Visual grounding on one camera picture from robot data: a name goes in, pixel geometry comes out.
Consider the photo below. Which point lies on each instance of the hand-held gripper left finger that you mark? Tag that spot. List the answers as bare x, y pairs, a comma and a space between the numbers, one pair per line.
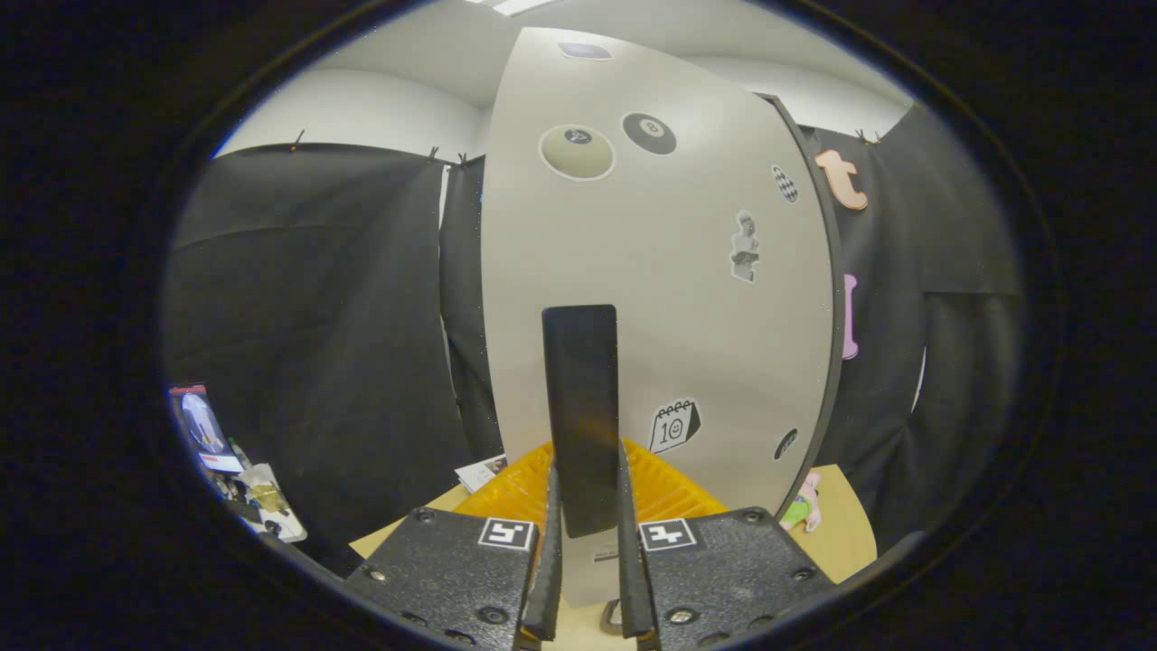
545, 561

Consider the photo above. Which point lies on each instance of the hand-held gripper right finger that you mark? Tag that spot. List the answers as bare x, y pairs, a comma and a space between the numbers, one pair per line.
633, 570

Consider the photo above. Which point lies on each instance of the grey shoe cabinet door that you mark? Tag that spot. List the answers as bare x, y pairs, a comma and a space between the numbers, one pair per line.
687, 325

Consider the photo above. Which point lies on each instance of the grey shoe cabinet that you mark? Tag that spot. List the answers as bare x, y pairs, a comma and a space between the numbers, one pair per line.
839, 298

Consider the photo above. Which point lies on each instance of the green plush toy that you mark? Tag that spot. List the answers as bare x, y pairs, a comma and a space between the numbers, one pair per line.
797, 511

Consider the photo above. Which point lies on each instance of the white crumpled package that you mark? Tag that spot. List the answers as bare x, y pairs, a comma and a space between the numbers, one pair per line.
267, 502

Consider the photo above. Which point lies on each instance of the black backdrop cloth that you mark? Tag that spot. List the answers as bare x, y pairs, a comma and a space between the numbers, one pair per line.
316, 316

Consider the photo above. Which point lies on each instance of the blue printed package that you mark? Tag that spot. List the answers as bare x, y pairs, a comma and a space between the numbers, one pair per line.
203, 425

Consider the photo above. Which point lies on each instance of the long ceiling light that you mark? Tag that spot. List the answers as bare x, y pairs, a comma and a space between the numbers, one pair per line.
524, 5

